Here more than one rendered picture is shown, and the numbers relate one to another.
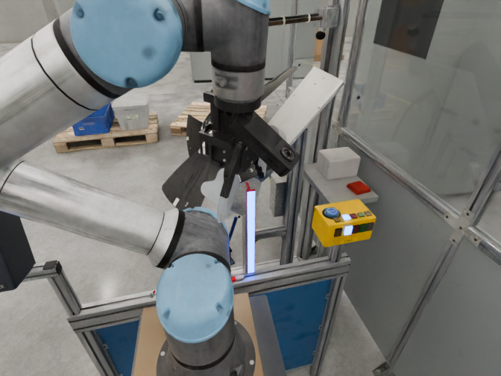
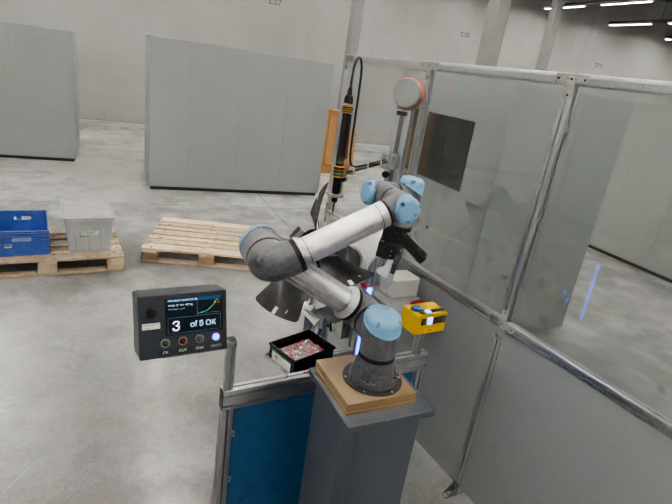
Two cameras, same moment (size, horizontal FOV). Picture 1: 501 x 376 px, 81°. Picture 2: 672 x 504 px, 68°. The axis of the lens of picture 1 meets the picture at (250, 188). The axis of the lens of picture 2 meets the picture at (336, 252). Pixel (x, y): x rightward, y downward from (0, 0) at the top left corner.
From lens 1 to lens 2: 120 cm
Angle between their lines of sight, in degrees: 21
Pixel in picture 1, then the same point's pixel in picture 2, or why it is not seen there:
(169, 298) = (377, 319)
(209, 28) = not seen: hidden behind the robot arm
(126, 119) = (80, 236)
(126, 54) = (409, 215)
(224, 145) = (393, 248)
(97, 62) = (402, 216)
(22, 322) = (14, 491)
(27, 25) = not seen: outside the picture
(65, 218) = (315, 282)
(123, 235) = (337, 294)
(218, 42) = not seen: hidden behind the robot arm
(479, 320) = (520, 393)
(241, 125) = (404, 238)
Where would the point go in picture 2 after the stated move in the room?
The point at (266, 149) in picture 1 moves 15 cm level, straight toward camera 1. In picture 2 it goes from (415, 249) to (433, 268)
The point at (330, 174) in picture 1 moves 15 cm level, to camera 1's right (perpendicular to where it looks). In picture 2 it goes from (395, 293) to (421, 293)
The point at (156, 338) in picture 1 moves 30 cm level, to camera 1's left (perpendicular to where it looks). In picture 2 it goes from (336, 371) to (241, 374)
